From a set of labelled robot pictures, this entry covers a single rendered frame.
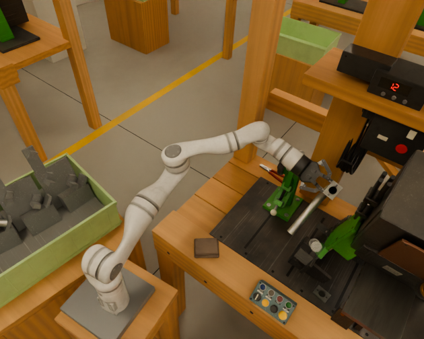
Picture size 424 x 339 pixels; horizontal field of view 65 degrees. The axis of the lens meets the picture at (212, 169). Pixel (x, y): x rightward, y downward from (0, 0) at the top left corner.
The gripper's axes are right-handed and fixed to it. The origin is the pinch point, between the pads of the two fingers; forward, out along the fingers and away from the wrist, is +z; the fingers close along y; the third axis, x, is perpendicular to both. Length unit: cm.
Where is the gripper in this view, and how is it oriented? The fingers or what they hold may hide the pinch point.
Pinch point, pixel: (330, 187)
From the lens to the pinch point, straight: 121.9
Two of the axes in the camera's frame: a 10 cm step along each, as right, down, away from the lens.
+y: 6.0, -7.8, -1.9
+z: 7.6, 6.2, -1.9
